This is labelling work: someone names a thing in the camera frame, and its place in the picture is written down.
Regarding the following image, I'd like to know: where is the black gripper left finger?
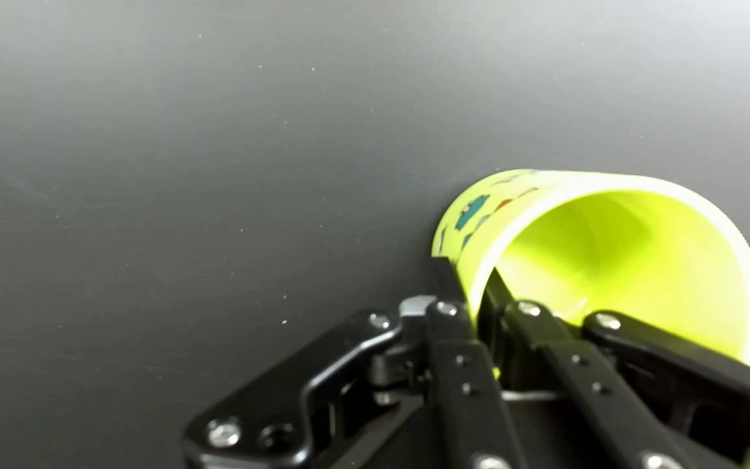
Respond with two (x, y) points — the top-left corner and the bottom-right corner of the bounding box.
(180, 296), (528, 469)

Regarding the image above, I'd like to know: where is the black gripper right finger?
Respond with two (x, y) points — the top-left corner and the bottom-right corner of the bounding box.
(477, 270), (750, 469)

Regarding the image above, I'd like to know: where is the yellow-green printed mug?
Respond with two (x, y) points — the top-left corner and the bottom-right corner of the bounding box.
(430, 168), (750, 378)

